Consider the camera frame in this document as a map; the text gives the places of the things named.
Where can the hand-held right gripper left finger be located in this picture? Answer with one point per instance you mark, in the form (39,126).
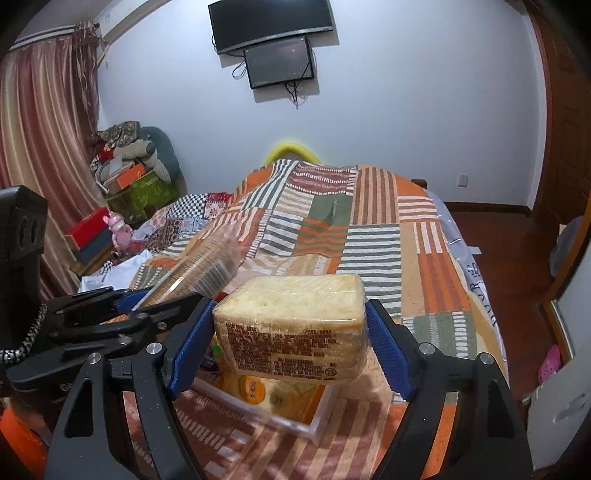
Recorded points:
(184,350)

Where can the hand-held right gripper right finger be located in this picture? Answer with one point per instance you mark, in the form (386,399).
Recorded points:
(388,350)

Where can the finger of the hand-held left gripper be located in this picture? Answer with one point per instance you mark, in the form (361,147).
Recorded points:
(152,316)
(131,299)

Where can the clear cracker packet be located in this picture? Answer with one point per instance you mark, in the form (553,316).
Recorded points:
(203,267)

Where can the white rimmed snack box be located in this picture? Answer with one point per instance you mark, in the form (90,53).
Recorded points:
(321,415)

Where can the sliced bread packet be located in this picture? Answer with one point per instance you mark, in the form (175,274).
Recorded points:
(286,314)

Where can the person's left forearm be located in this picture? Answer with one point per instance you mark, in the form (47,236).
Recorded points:
(23,434)

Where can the white cloth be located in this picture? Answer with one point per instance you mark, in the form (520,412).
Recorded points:
(115,277)

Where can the dark grey box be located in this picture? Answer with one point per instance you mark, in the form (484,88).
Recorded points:
(94,251)

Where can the red box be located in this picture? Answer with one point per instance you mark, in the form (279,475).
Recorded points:
(87,228)

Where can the pink toy figure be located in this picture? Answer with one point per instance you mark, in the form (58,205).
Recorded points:
(119,233)

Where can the orange round snack packet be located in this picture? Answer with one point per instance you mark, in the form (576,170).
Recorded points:
(251,388)

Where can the checkered floral quilt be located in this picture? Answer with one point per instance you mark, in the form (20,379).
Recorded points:
(194,217)

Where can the green gift box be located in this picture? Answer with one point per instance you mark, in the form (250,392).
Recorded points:
(147,196)

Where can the white printed bed sheet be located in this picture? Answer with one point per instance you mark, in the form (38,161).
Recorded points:
(480,286)

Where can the orange cardboard box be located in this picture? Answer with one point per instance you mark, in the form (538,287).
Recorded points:
(129,177)

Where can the striped red beige curtain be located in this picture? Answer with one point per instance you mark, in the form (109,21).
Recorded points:
(46,115)

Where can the striped patchwork blanket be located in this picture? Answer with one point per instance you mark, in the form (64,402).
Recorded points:
(378,217)

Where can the pile of clothes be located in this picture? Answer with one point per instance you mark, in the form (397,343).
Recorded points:
(124,143)

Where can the pink slippers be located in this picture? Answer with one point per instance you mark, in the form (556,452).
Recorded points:
(549,364)

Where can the white panel with cutouts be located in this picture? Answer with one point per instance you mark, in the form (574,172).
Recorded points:
(563,401)

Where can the grey hanging garment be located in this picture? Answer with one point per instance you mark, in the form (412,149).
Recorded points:
(568,244)

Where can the yellow rounded object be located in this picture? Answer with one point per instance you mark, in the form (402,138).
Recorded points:
(295,150)

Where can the white air conditioner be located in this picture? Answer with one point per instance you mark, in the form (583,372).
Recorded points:
(124,23)

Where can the small black monitor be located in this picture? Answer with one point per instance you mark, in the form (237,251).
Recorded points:
(279,62)

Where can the brown wooden door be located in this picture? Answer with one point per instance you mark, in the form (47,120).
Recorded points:
(568,115)

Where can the wooden bed frame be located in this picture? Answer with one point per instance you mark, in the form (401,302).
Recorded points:
(419,183)

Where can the white wall socket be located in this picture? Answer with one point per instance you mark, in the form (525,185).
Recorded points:
(462,180)

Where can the black wall television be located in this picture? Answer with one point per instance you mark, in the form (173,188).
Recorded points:
(270,23)

